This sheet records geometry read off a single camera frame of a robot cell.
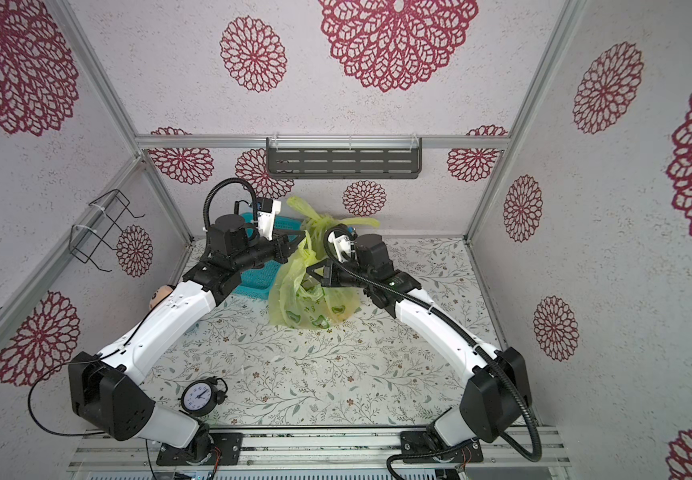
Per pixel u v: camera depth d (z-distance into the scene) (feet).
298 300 2.62
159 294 3.02
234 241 1.88
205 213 1.79
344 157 3.07
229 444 2.44
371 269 1.89
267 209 2.11
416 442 2.45
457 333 1.53
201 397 2.61
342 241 2.21
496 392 1.34
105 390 1.33
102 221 2.57
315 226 3.11
